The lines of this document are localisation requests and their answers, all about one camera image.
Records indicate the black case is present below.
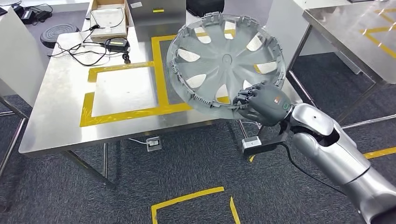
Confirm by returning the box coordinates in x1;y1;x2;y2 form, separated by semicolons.
185;0;225;18

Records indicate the yellow floor tape rectangle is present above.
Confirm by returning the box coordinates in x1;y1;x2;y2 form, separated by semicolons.
151;186;241;224
363;146;396;160

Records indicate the silver wheel hubcap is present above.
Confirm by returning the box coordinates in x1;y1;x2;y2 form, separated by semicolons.
166;12;287;119

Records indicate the cardboard box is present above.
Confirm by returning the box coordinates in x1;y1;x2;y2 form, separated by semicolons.
89;0;134;43

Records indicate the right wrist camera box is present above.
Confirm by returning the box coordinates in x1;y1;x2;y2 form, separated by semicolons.
241;122;290;156

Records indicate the yellow workbench tape outline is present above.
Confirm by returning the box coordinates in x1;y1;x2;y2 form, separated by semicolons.
79;29;262;128

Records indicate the black tangled cable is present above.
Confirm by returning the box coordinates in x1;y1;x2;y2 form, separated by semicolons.
48;11;132;67

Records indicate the white flat device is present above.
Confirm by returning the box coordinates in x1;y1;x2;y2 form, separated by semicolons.
90;7;128;39

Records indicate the grey floor socket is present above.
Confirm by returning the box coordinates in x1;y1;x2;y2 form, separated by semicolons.
146;137;163;153

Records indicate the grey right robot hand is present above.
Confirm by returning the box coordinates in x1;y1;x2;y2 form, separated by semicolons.
233;82;293;127

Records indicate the black round stool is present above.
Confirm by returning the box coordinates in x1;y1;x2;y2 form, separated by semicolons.
40;24;80;49

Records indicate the steel workbench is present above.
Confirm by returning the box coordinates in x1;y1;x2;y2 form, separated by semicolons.
18;0;304;186

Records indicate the steel frame table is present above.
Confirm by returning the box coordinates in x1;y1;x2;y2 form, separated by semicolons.
0;94;31;178

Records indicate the white board panel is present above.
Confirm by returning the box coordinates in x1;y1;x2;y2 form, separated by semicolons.
0;6;47;107

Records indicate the black power adapter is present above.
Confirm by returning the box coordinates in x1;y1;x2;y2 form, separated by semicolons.
20;9;38;25
36;10;54;22
105;37;131;54

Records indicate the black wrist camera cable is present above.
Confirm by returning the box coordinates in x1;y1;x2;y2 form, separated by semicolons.
280;142;347;196

